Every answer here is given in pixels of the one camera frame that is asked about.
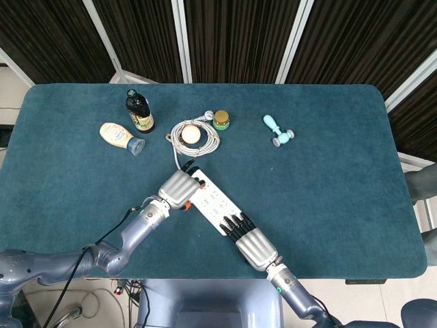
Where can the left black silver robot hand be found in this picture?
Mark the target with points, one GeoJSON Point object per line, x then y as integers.
{"type": "Point", "coordinates": [177, 189]}

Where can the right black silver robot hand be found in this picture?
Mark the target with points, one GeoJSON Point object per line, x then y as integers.
{"type": "Point", "coordinates": [254, 247]}

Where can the white power strip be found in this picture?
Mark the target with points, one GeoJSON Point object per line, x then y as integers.
{"type": "Point", "coordinates": [216, 205]}

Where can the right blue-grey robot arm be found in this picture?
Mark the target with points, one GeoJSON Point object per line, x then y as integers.
{"type": "Point", "coordinates": [300, 294]}

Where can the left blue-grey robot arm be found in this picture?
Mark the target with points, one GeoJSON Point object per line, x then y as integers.
{"type": "Point", "coordinates": [102, 253]}

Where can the beige ball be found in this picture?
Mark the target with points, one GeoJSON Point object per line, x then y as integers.
{"type": "Point", "coordinates": [190, 134]}

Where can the blue-grey robot torso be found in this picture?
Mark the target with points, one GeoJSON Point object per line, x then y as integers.
{"type": "Point", "coordinates": [208, 304]}

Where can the green jar gold lid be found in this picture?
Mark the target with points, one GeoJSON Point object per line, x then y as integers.
{"type": "Point", "coordinates": [221, 120]}

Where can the blue felt table mat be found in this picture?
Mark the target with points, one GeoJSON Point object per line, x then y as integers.
{"type": "Point", "coordinates": [324, 205]}

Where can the mayonnaise squeeze bottle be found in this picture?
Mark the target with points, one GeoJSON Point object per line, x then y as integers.
{"type": "Point", "coordinates": [116, 135]}

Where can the dark glass sauce bottle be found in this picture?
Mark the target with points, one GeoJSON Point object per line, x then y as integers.
{"type": "Point", "coordinates": [140, 114]}

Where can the teal massage roller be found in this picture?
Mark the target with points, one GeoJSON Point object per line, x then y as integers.
{"type": "Point", "coordinates": [278, 131]}

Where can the black desk control panel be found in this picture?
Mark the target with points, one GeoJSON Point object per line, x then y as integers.
{"type": "Point", "coordinates": [367, 282]}

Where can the dark slatted folding screen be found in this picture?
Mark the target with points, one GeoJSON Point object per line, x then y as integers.
{"type": "Point", "coordinates": [239, 37]}

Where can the grey padded chair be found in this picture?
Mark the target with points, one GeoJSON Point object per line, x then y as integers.
{"type": "Point", "coordinates": [421, 186]}

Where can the black floor box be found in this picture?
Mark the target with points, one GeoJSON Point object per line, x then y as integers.
{"type": "Point", "coordinates": [5, 136]}

